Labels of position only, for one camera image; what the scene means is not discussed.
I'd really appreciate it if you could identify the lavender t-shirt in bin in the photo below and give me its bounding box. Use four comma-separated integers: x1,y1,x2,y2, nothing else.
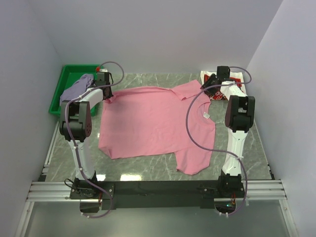
59,74,94,105

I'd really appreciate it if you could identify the folded red white Coca-Cola t-shirt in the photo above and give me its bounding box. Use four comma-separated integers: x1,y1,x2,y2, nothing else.
200,71,246,100

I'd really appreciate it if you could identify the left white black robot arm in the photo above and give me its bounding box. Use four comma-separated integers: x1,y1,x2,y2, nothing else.
59,67,114,198

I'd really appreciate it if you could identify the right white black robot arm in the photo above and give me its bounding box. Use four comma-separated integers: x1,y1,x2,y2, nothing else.
202,66,255,198

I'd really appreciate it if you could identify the green plastic bin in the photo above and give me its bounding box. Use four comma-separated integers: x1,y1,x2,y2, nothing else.
48,64,97,118

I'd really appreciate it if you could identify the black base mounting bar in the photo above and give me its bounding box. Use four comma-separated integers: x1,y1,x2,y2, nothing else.
70,180,245,213

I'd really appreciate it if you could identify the pink t-shirt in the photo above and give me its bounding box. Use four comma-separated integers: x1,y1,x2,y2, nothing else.
98,80,216,175

